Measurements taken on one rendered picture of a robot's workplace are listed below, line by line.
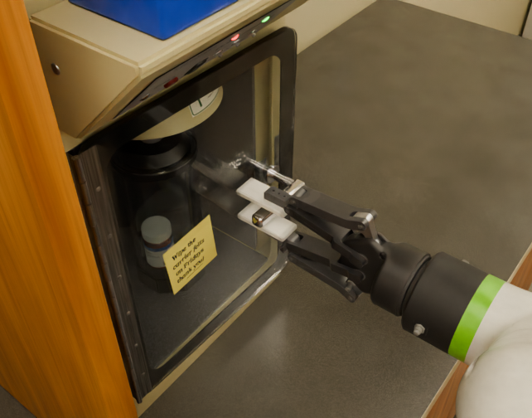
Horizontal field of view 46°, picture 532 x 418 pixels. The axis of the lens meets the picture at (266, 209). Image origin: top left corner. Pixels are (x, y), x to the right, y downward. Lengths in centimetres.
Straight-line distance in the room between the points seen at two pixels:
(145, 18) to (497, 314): 41
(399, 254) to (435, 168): 62
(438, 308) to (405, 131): 76
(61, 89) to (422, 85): 112
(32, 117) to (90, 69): 7
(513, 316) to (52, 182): 42
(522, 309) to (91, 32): 44
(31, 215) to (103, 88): 10
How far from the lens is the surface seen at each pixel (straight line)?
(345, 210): 67
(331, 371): 92
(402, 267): 65
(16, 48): 38
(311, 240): 74
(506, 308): 63
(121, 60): 42
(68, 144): 56
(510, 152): 136
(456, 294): 63
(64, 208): 45
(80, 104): 49
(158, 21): 43
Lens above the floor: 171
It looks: 43 degrees down
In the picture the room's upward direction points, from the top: straight up
